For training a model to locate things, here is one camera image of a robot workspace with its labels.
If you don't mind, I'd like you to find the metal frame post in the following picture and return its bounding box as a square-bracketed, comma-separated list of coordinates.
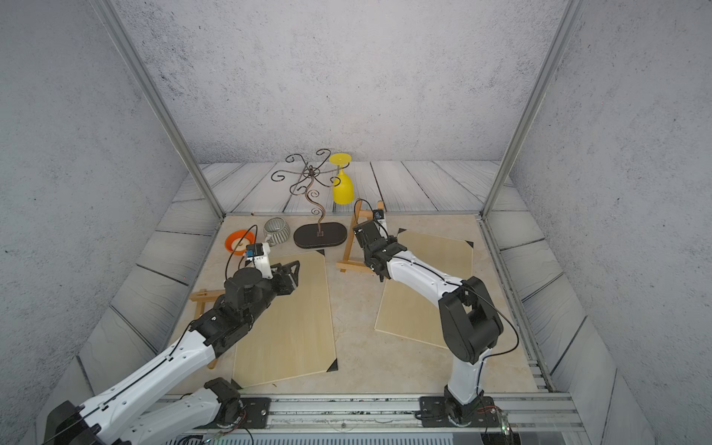
[480, 0, 586, 220]
[91, 0, 226, 221]

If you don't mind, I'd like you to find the wooden easel on left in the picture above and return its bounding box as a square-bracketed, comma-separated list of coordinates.
[188, 290, 230, 369]

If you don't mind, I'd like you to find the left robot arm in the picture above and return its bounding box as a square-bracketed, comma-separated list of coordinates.
[44, 261, 300, 444]

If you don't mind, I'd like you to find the wooden easel being assembled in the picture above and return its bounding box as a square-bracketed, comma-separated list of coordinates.
[336, 200, 374, 273]

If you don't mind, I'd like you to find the light wooden board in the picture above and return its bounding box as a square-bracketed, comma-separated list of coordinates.
[233, 251, 337, 388]
[375, 229, 473, 349]

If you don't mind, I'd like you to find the right metal frame post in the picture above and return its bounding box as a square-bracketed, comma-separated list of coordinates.
[480, 0, 586, 220]

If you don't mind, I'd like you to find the striped ceramic mug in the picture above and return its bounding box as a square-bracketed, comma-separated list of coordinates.
[264, 217, 291, 247]

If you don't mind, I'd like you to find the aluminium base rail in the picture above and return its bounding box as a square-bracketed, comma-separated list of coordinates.
[155, 393, 591, 445]

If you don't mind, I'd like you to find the dark metal hanger stand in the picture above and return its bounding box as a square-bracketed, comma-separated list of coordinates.
[271, 148, 348, 250]

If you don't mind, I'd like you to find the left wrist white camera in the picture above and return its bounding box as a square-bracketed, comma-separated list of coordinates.
[245, 243, 273, 279]

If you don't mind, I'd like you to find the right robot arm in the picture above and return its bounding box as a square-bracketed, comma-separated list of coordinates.
[352, 220, 504, 428]

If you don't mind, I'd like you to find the left metal frame post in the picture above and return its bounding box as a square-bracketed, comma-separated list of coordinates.
[91, 0, 226, 221]

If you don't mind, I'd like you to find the orange plastic bowl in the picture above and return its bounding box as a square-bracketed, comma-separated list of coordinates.
[224, 230, 256, 256]

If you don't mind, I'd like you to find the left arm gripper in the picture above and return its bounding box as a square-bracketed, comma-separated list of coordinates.
[241, 258, 300, 328]

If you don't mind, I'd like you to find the yellow plastic wine glass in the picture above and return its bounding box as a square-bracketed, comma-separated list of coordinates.
[329, 153, 355, 205]

